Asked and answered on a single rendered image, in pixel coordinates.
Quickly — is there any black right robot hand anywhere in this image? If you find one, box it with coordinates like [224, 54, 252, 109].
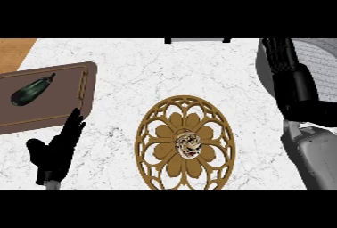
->
[259, 37, 337, 128]

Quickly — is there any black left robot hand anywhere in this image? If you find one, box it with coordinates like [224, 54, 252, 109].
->
[26, 107, 88, 187]

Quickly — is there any gold openwork round placemat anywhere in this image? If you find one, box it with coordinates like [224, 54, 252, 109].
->
[134, 94, 237, 191]

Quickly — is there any swirled frosted cupcake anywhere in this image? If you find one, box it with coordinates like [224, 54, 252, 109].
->
[175, 130, 205, 160]

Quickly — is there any brown cutting board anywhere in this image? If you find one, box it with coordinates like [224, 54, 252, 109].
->
[0, 61, 100, 136]

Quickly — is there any dark green zucchini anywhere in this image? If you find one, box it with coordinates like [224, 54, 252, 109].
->
[10, 72, 58, 107]

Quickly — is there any grey appliance with black feet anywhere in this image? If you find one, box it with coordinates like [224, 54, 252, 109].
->
[163, 37, 234, 45]

